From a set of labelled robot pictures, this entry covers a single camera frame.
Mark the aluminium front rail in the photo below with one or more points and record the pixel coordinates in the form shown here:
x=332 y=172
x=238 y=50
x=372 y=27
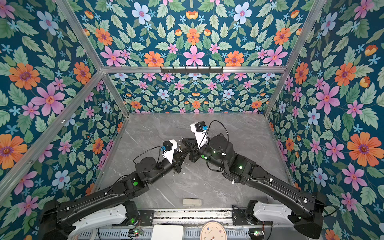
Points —
x=193 y=217

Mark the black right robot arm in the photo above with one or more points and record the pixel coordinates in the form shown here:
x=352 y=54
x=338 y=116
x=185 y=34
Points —
x=306 y=208

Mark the white box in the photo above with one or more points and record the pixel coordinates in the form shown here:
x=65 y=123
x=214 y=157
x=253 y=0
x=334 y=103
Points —
x=168 y=232

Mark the silver keys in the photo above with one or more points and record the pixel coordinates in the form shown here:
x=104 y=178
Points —
x=180 y=145

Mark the round analog clock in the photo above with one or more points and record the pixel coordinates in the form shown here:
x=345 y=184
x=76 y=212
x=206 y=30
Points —
x=213 y=231

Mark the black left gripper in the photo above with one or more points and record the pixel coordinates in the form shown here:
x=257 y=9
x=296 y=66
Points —
x=177 y=159

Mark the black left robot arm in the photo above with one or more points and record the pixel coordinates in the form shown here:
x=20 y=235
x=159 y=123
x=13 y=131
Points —
x=110 y=206

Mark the black hook rail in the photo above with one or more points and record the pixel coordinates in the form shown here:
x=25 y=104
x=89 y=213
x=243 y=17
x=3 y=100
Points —
x=192 y=70

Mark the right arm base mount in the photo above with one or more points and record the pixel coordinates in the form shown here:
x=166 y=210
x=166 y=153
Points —
x=261 y=214

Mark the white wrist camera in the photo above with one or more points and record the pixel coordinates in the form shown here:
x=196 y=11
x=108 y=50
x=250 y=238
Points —
x=169 y=148
x=200 y=130

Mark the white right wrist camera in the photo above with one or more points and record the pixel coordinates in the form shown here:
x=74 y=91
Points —
x=200 y=130

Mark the small white block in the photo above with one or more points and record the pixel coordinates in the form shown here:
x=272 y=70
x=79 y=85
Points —
x=192 y=202

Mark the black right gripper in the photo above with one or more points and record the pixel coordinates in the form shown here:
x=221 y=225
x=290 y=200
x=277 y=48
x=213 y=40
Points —
x=194 y=151

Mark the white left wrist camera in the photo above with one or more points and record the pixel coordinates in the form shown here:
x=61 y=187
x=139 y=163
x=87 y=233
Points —
x=169 y=148

